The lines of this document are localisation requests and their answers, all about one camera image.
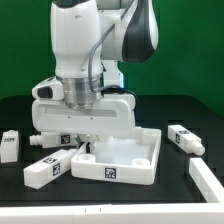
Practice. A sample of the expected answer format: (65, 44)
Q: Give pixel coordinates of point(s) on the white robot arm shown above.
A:
(84, 35)

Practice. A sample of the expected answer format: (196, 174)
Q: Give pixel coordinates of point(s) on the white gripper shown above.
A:
(113, 115)

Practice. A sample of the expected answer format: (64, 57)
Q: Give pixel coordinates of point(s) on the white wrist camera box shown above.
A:
(50, 88)

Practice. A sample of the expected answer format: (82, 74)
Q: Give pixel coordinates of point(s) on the white desk tabletop tray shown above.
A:
(131, 160)

